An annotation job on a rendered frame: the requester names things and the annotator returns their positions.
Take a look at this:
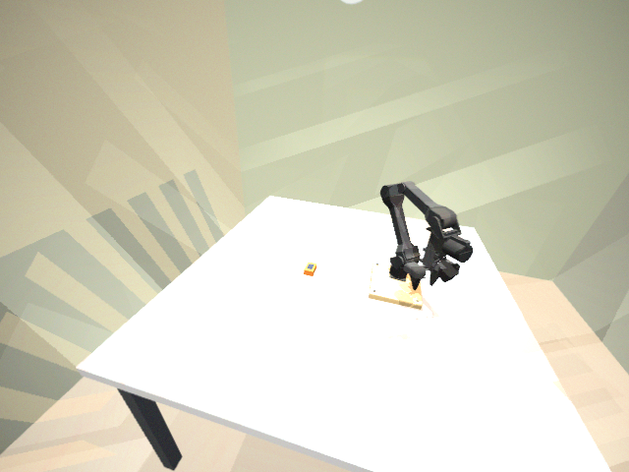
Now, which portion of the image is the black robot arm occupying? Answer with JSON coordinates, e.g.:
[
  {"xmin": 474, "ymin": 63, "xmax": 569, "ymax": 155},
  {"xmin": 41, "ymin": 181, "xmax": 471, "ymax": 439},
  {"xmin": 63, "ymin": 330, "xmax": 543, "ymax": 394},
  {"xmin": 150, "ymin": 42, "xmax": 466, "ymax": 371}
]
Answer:
[{"xmin": 380, "ymin": 181, "xmax": 474, "ymax": 282}]

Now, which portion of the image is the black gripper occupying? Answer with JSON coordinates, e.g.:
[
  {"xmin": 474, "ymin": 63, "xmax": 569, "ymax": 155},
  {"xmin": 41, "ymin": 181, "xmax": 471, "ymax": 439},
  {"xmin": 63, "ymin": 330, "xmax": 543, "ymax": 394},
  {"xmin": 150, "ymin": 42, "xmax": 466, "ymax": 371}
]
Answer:
[{"xmin": 403, "ymin": 247, "xmax": 446, "ymax": 291}]

